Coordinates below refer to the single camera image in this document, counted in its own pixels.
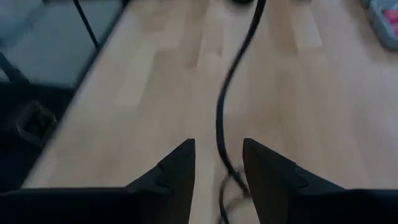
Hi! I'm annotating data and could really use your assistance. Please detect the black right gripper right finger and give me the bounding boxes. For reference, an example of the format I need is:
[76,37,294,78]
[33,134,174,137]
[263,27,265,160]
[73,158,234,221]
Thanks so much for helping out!
[242,138,346,224]

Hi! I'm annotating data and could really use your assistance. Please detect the thin black cord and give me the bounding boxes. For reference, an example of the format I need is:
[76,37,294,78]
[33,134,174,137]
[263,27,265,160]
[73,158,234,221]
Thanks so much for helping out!
[215,0,267,224]

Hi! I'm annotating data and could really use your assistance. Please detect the black square floor box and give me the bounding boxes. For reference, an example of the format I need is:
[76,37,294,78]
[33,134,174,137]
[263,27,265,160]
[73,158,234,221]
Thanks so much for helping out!
[6,99,58,147]

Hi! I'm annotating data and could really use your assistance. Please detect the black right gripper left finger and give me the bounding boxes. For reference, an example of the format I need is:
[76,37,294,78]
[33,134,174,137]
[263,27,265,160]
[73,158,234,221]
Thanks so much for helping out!
[126,138,196,224]

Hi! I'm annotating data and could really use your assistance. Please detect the black floor mat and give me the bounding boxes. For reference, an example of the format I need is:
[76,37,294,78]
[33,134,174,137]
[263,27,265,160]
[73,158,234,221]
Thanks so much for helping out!
[0,79,77,192]

